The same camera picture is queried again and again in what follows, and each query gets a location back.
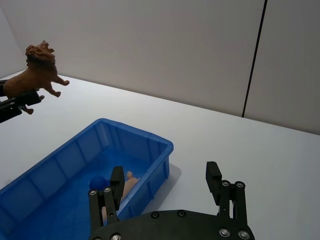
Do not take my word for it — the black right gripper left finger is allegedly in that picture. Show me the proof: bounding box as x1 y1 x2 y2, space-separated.
87 166 125 230

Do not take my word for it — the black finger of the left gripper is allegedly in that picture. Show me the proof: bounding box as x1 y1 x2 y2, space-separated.
0 79 9 98
0 90 45 124

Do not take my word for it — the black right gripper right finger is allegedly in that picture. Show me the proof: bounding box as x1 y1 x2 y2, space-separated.
205 161 248 222

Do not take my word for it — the brown toy lion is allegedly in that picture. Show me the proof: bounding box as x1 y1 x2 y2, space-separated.
3 40 71 116

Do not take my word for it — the flesh-coloured toy doll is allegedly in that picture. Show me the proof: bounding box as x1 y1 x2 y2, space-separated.
99 170 141 224

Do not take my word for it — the small blue ball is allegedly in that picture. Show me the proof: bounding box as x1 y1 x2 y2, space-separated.
88 175 112 194

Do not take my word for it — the blue plastic bin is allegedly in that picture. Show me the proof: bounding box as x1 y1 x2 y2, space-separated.
0 118 175 240

